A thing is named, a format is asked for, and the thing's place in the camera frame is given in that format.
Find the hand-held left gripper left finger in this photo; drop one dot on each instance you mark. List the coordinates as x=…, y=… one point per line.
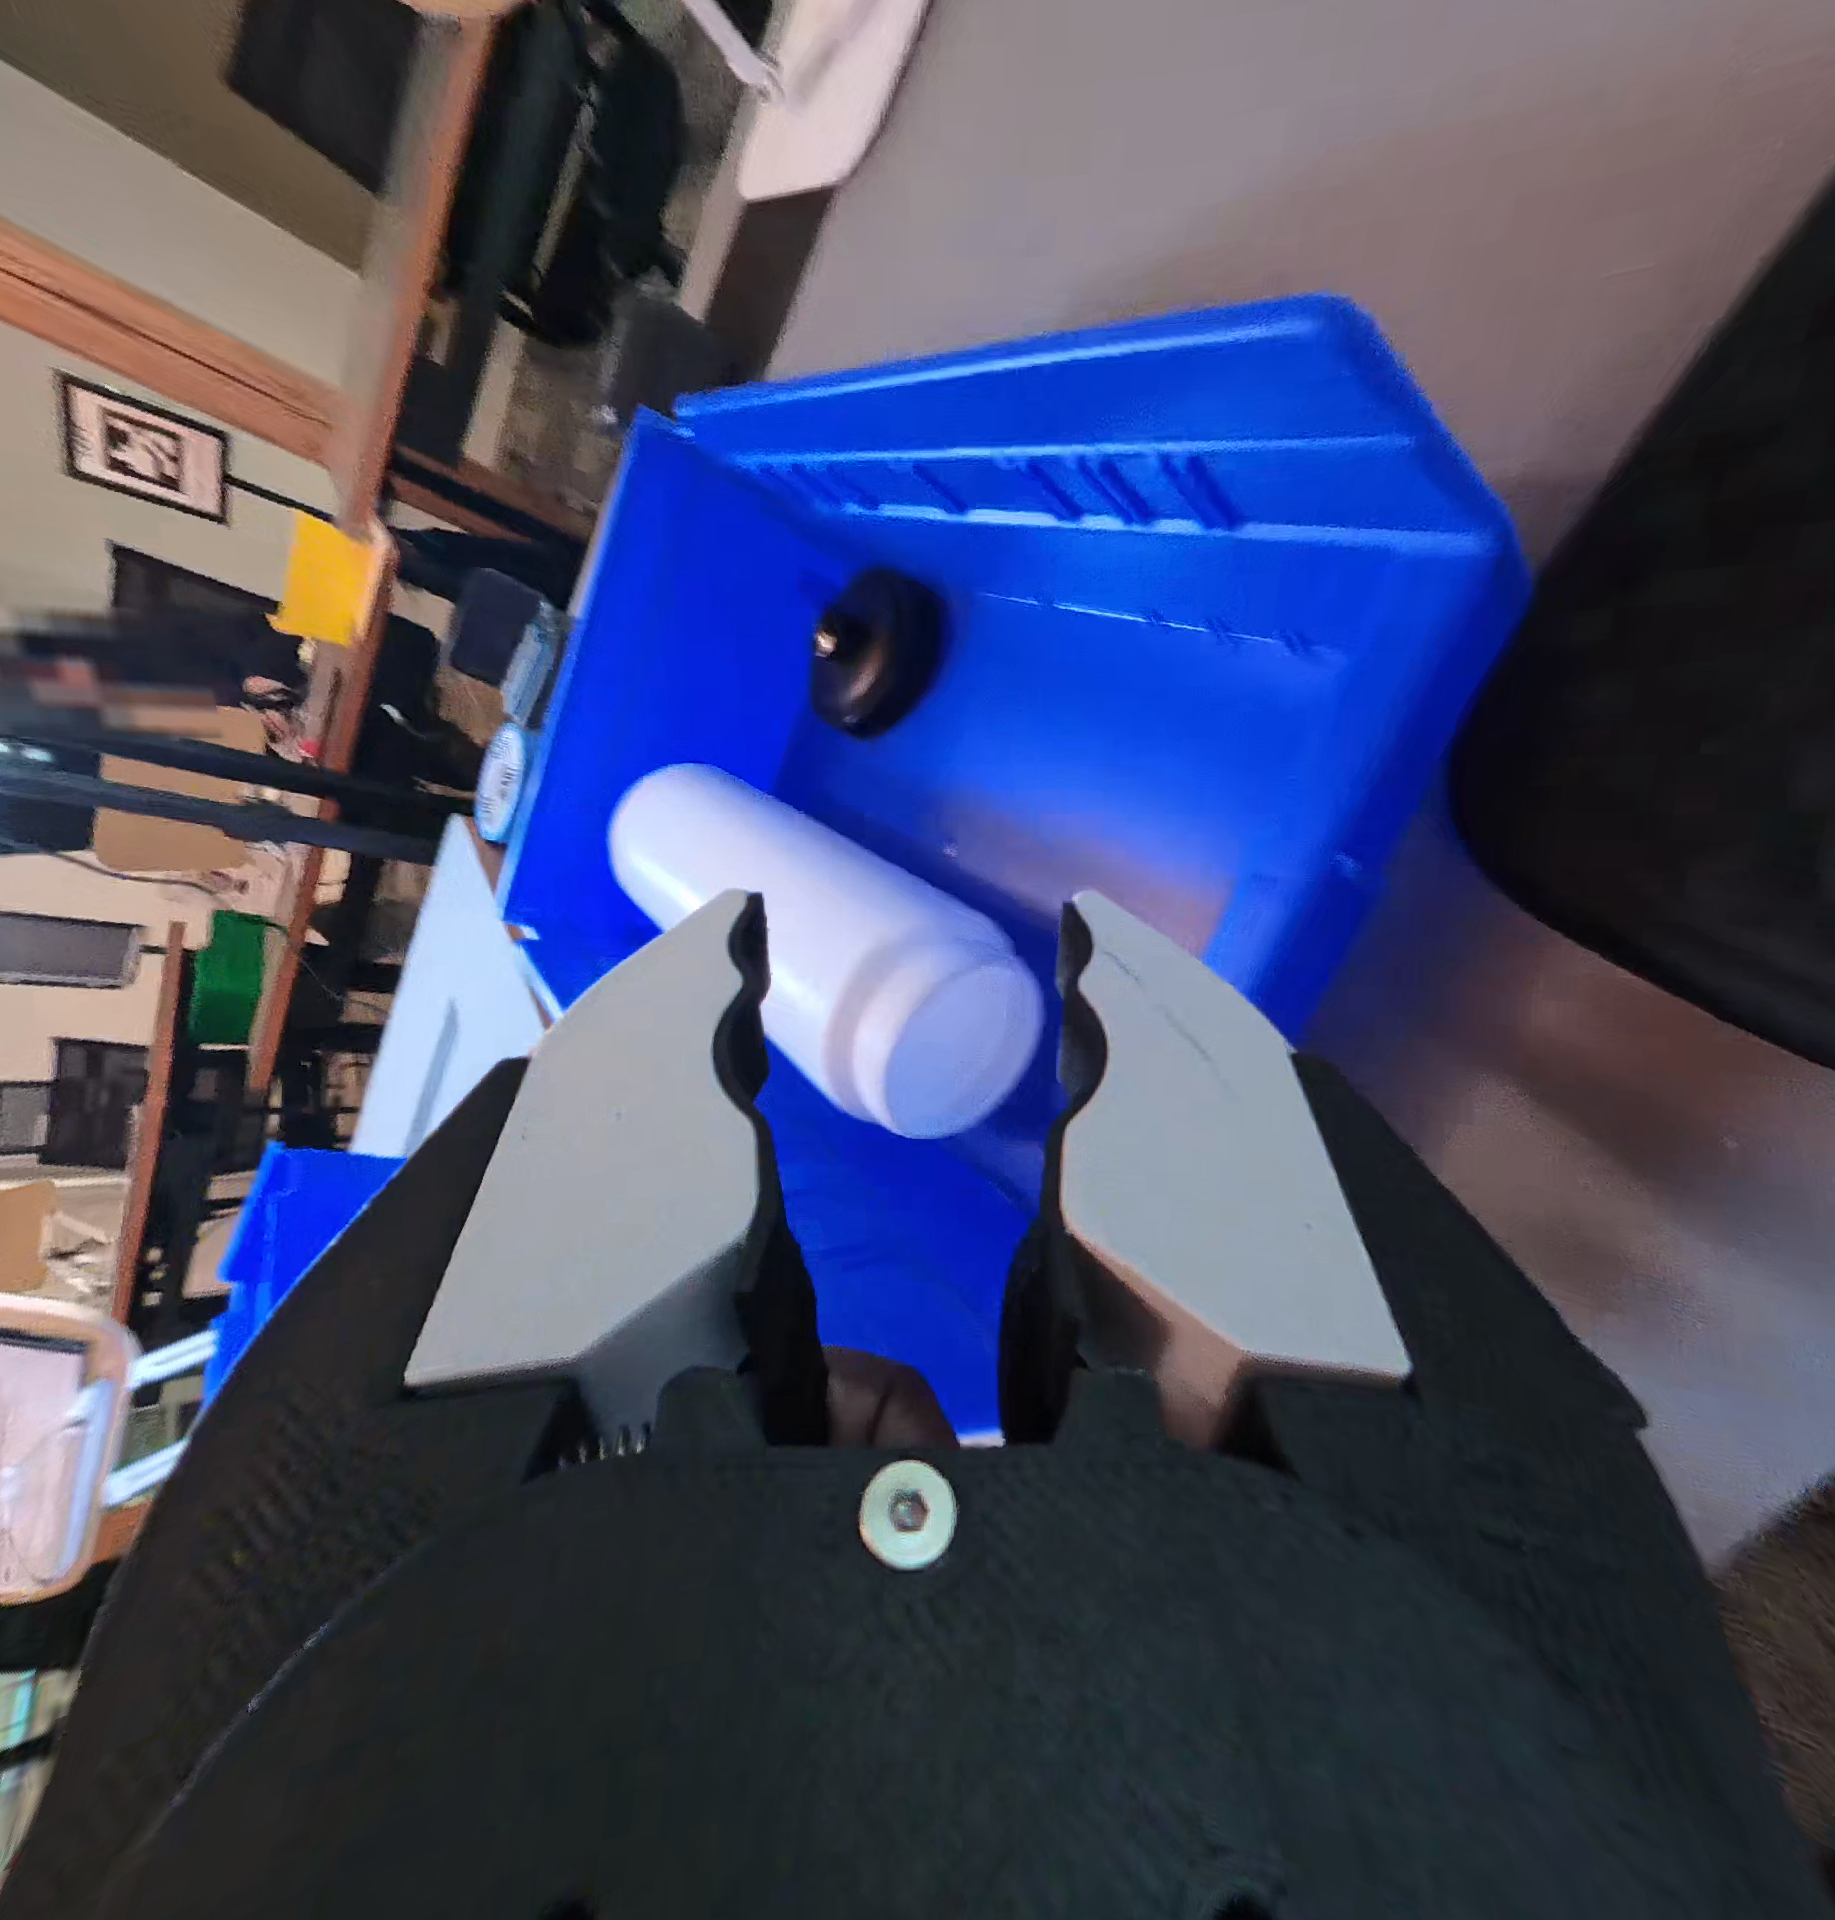
x=602, y=1201

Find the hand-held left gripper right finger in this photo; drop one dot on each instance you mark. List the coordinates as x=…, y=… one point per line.
x=1219, y=1201

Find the white plastic bottle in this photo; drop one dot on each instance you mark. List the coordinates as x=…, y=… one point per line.
x=798, y=916

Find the blue plastic bin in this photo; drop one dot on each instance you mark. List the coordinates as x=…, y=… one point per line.
x=1234, y=720
x=279, y=1245

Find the black bottle lid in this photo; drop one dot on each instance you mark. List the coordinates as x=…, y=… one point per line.
x=879, y=661

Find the person's left hand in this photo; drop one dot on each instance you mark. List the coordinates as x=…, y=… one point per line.
x=894, y=1402

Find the green plastic bin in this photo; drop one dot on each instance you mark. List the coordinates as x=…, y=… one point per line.
x=227, y=976

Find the black light stand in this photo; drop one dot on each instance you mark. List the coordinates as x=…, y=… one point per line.
x=258, y=836

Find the grey charger case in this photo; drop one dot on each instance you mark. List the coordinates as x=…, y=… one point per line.
x=489, y=630

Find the black floor lamp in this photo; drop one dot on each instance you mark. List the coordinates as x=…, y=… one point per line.
x=183, y=771

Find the printed instruction board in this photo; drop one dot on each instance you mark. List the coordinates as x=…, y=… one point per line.
x=17, y=1441

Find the black quilted pad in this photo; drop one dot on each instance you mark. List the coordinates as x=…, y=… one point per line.
x=1681, y=720

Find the yellow paper sheet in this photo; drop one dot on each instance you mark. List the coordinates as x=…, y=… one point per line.
x=324, y=581

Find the black white fiducial tag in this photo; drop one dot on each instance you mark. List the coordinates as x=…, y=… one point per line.
x=145, y=445

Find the black office chair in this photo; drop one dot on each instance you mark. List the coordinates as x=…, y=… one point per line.
x=559, y=181

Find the wooden pillar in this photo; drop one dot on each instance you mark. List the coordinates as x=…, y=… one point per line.
x=107, y=301

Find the black box appliance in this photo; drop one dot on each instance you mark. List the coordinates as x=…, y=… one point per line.
x=317, y=76

